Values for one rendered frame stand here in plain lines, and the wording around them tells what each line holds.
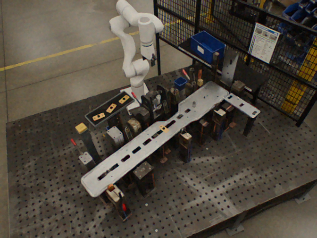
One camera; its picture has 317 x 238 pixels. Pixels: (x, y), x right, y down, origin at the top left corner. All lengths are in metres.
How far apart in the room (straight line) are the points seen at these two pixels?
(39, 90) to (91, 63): 0.87
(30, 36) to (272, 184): 4.59
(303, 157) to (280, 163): 0.20
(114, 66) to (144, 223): 2.75
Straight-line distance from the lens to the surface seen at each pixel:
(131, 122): 1.96
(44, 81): 4.29
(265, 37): 2.31
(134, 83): 2.32
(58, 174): 2.33
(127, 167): 1.85
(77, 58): 4.51
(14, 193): 2.41
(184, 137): 1.90
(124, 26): 2.09
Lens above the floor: 2.61
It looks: 52 degrees down
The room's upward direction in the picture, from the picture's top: 5 degrees counter-clockwise
